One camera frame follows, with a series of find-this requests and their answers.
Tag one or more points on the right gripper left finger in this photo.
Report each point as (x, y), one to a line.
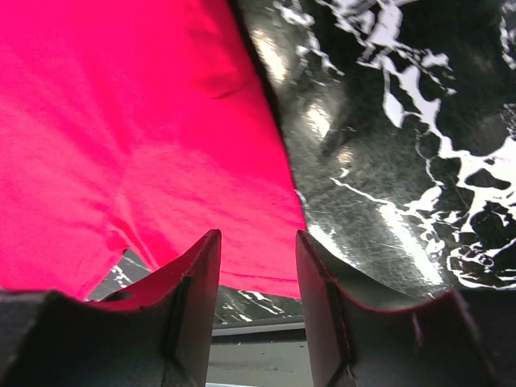
(157, 331)

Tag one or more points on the black marbled table mat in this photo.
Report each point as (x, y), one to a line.
(400, 132)

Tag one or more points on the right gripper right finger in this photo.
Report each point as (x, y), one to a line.
(363, 333)

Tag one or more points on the red t-shirt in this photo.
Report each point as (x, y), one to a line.
(137, 125)

